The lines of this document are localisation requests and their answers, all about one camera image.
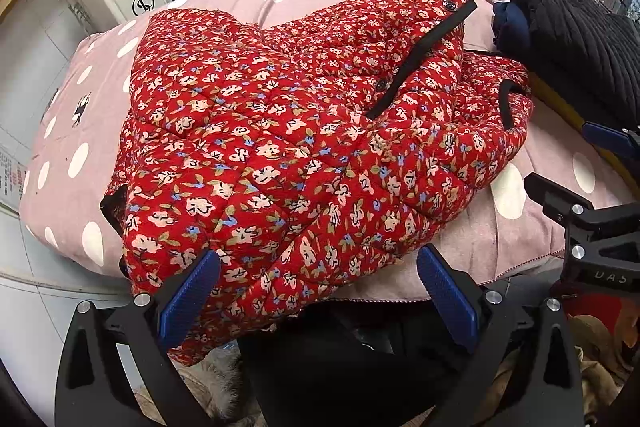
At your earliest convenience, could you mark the red floral quilted jacket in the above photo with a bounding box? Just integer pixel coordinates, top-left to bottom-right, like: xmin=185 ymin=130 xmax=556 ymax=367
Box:
xmin=102 ymin=0 xmax=534 ymax=365

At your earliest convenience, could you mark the black quilted garment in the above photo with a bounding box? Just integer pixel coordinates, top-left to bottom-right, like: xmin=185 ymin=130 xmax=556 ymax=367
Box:
xmin=509 ymin=0 xmax=639 ymax=129

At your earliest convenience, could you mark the navy blue folded garment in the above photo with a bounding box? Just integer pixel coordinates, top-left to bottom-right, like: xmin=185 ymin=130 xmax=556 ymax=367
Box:
xmin=491 ymin=2 xmax=530 ymax=58

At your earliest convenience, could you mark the wall poster with QR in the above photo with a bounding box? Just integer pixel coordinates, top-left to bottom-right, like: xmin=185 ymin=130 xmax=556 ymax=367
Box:
xmin=0 ymin=146 xmax=26 ymax=216

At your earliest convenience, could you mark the pink polka dot blanket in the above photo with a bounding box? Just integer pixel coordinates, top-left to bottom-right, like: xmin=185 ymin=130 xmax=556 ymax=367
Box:
xmin=20 ymin=0 xmax=632 ymax=284

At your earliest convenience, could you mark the red garment at right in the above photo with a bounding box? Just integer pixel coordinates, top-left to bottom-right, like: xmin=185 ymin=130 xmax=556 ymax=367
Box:
xmin=556 ymin=284 xmax=639 ymax=355

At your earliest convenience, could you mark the fur trimmed garment below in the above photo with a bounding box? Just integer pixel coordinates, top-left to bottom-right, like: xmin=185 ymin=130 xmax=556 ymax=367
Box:
xmin=134 ymin=340 xmax=266 ymax=427

